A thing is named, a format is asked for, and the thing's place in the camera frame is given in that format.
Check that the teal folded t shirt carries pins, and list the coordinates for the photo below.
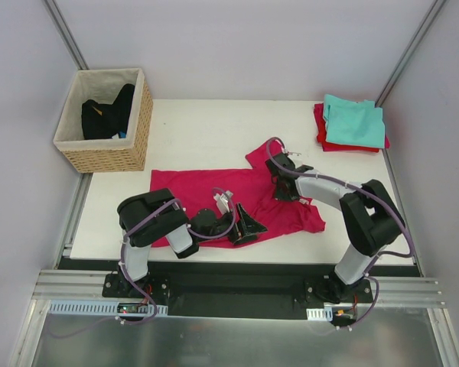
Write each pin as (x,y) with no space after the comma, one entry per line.
(354,123)

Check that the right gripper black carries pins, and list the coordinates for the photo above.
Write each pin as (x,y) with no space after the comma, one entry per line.
(284,188)

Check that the black t shirt in basket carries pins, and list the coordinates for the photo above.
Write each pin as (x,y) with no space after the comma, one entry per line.
(107,121)

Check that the right slotted cable duct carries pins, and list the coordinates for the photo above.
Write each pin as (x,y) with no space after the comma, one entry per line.
(319,314)

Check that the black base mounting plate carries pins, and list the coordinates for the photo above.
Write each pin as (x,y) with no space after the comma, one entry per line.
(232,290)

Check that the wicker basket with cloth liner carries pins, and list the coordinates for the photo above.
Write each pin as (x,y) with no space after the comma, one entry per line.
(107,154)

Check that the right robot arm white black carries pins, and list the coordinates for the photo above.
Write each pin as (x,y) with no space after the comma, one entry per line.
(370,216)

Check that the right aluminium corner post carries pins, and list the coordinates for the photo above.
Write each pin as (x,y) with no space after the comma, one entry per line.
(432,14)

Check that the left aluminium corner post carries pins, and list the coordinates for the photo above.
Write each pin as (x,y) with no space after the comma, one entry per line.
(65,33)

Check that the left slotted cable duct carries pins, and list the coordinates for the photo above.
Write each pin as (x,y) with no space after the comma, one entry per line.
(105,308)

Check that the aluminium corner post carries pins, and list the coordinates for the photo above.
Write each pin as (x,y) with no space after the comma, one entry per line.
(432,14)
(65,33)

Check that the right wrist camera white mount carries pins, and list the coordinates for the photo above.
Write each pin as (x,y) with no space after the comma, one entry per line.
(295,157)

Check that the slotted cable duct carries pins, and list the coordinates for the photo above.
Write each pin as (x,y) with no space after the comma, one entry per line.
(319,314)
(105,308)

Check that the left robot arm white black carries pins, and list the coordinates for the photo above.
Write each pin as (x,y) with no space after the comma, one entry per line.
(155,215)

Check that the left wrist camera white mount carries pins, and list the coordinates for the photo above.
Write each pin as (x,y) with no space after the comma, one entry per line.
(223,199)

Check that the red folded t shirt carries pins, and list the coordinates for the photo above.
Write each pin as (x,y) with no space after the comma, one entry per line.
(322,134)

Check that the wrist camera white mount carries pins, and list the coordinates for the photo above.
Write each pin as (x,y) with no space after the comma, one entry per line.
(295,157)
(223,199)

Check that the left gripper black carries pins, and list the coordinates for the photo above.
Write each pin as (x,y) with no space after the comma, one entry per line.
(239,224)

